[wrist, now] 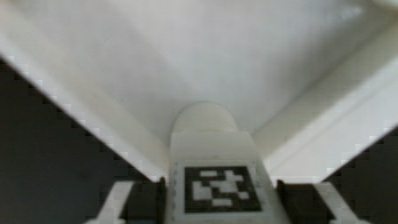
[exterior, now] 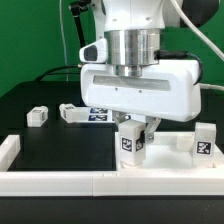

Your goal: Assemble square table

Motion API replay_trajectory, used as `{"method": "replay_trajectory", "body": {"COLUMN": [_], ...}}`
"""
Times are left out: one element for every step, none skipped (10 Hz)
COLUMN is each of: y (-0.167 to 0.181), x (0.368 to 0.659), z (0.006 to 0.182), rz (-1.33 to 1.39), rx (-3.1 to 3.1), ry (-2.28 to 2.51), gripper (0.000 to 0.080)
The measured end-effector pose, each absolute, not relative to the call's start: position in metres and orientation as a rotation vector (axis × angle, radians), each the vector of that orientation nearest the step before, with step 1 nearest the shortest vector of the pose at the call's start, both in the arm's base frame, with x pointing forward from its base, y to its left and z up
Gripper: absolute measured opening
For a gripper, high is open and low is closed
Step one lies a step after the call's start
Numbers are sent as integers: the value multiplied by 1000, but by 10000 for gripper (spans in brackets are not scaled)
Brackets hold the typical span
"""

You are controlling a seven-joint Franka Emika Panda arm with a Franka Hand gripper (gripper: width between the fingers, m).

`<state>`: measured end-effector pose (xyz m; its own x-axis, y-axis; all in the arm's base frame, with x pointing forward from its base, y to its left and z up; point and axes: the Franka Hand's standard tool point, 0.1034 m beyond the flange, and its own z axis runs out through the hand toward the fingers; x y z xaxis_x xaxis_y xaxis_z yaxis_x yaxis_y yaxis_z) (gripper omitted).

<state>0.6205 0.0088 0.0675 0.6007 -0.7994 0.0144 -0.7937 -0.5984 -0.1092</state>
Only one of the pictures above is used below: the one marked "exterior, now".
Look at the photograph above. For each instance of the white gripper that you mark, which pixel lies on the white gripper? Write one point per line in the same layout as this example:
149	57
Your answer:
167	90

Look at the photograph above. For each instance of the white square table top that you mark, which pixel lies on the white square table top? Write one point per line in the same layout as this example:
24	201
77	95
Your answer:
172	151

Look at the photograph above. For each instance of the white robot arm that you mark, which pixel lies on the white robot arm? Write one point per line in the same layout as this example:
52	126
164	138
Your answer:
127	72

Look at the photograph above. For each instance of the AprilTag marker sheet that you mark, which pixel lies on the AprilTag marker sheet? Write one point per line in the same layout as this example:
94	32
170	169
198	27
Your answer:
99	115

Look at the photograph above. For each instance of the white U-shaped obstacle fence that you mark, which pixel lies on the white U-shaped obstacle fence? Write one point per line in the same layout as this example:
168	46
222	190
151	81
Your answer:
123	182

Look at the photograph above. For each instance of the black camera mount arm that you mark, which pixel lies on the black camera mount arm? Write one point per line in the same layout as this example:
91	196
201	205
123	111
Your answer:
83	18

